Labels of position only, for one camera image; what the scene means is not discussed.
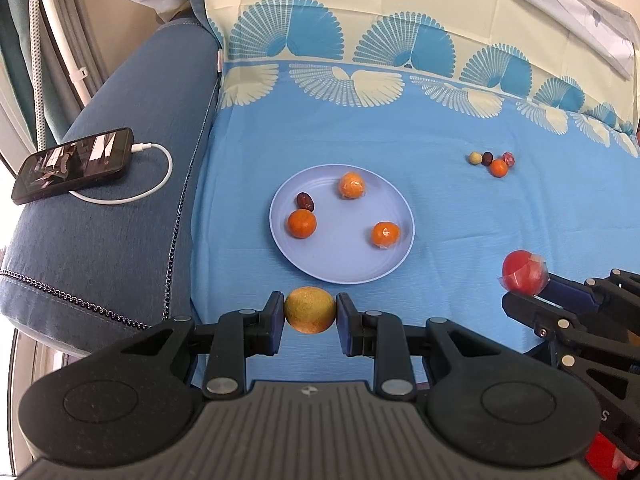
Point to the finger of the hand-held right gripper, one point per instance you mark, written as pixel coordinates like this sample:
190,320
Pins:
530,307
567,290

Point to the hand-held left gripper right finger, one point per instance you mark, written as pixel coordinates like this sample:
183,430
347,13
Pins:
346,321

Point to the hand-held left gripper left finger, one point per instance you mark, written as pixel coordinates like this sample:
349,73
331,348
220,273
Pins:
275,319

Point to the red plastic-wrapped fruit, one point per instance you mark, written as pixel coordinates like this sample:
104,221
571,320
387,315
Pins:
522,272
509,158

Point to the yellowish round fruit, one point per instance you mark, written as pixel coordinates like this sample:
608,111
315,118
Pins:
310,310

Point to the light blue plastic plate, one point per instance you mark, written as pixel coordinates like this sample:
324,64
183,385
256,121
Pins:
345,255

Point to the plastic-wrapped orange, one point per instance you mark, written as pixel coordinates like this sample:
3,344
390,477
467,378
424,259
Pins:
351,185
385,235

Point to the small bare orange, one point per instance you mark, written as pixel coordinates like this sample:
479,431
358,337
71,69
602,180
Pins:
302,223
498,168

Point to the dark red jujube date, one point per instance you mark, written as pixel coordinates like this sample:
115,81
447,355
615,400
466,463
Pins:
305,201

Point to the person's right hand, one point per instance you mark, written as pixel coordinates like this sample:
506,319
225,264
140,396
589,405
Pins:
629,467

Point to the dark brown jujube date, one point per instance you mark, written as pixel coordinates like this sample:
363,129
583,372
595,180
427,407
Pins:
487,158

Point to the small beige round fruit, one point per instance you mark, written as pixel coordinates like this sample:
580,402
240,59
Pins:
474,158

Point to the blue denim cushion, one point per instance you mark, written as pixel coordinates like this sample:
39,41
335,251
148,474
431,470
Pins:
115,260

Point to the blue fan-print bedsheet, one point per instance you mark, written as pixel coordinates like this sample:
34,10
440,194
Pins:
350,125

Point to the black smartphone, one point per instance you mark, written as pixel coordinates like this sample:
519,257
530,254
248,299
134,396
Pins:
72,165

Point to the white dotted pole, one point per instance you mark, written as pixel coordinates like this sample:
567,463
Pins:
36,60

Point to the white plastic pipe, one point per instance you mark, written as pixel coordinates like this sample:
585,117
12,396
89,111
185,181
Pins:
62,30

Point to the teal curtain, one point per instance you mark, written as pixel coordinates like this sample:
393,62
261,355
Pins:
12,35

